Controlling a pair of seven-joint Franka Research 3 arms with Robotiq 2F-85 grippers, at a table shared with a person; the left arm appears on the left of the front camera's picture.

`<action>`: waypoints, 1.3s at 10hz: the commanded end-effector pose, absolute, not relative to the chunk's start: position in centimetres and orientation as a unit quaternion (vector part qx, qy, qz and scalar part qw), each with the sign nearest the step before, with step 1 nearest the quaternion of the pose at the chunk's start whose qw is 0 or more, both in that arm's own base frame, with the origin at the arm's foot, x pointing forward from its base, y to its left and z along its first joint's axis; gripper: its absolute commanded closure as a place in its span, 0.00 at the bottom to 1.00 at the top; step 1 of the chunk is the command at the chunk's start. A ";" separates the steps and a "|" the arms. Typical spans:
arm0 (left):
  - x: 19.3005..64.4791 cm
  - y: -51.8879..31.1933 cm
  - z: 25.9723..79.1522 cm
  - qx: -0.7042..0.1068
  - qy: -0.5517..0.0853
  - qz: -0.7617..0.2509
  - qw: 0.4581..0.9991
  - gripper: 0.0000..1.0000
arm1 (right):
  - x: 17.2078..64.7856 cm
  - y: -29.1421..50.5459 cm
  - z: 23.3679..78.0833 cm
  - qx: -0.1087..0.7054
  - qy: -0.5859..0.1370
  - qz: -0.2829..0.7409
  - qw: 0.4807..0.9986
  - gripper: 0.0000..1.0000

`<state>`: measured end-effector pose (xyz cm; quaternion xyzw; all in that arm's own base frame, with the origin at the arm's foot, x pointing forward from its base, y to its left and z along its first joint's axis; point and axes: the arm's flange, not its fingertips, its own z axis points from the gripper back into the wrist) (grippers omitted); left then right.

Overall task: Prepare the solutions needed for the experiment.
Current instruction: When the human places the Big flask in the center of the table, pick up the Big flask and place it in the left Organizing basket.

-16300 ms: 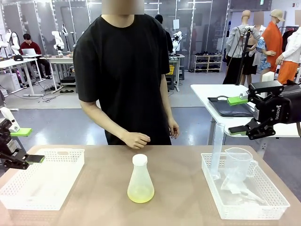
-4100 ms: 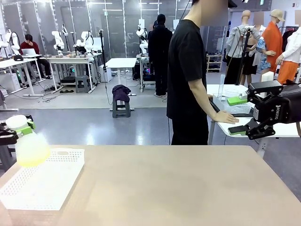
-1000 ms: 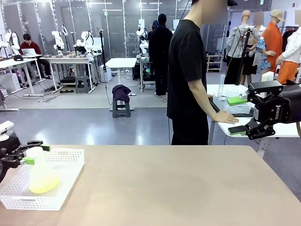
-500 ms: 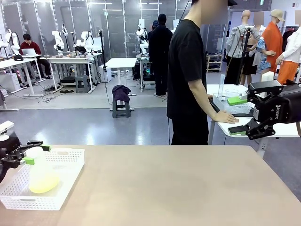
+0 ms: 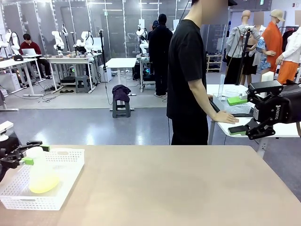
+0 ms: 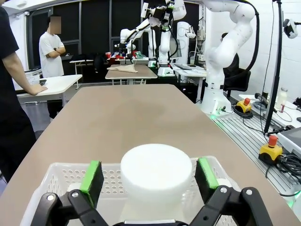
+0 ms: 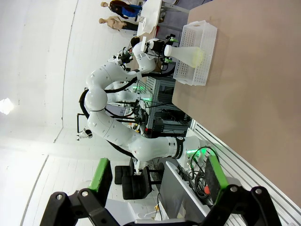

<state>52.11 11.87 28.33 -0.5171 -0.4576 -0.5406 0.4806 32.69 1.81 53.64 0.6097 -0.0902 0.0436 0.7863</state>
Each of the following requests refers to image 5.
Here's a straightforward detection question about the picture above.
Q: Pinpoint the mannequin in orange with cap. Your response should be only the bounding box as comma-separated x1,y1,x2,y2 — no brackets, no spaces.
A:
260,9,286,73

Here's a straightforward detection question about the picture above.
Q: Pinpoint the white robot workbench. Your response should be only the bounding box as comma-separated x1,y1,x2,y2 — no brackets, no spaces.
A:
40,54,97,93

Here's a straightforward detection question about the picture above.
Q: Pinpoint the standing person in black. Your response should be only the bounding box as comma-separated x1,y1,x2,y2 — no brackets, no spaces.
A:
148,13,174,97

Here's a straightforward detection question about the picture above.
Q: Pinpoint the translucent plastic Erlenmeyer flask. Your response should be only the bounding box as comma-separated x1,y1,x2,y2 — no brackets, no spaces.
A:
25,147,60,194

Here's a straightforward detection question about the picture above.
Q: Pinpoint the wooden shoe rack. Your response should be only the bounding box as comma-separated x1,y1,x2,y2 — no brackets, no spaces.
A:
206,54,224,73

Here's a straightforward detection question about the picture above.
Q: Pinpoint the grey plastic step stool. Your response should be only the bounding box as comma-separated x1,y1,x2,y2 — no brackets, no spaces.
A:
75,75,92,94

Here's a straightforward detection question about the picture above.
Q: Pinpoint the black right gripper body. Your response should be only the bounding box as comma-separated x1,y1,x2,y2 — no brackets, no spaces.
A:
252,79,301,124

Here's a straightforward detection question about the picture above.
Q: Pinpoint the dark cloth on stool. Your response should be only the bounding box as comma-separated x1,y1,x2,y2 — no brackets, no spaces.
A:
111,84,132,103

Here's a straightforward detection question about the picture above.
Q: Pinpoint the person in black t-shirt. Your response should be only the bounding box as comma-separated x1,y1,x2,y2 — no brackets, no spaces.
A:
166,0,229,145

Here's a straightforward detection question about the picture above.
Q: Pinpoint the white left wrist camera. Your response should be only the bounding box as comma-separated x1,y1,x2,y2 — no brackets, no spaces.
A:
0,121,14,142

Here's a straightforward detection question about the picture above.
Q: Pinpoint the silver laptop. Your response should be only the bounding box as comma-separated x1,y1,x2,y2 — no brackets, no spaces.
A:
22,48,43,57

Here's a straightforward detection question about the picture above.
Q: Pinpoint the mannequin in white jacket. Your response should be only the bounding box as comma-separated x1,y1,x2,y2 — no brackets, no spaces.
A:
276,27,301,86

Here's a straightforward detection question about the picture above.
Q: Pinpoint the black plastic tray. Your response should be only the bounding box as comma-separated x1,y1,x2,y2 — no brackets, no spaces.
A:
208,97,255,119

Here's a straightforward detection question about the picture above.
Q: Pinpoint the small white table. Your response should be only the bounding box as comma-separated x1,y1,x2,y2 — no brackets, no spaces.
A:
105,57,138,97

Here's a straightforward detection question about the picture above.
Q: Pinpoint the black camera tripod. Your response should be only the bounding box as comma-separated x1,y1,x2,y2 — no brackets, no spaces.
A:
234,25,253,86

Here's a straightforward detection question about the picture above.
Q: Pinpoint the mannequin in grey shirt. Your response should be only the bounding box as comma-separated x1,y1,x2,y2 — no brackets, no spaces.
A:
222,10,262,85

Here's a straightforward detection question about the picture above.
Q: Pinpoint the mannequin in blue floral dress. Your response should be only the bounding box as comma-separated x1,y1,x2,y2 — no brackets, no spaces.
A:
253,11,277,73

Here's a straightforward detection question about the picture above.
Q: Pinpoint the person's right hand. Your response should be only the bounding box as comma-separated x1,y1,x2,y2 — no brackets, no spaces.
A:
212,110,240,124

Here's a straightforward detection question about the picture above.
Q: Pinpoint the white office desk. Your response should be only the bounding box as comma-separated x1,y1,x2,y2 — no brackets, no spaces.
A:
0,57,44,97

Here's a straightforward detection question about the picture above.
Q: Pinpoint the mannequin in black skirt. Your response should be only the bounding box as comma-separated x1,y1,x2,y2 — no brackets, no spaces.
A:
241,37,259,87

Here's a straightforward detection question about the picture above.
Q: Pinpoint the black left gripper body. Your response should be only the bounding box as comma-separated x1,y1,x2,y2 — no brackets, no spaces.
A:
0,136,22,183

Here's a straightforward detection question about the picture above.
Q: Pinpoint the person's right forearm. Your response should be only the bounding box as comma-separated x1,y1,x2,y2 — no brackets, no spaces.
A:
188,79,222,118

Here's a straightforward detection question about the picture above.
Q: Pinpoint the seated person in red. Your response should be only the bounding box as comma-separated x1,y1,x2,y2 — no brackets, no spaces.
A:
19,33,52,80

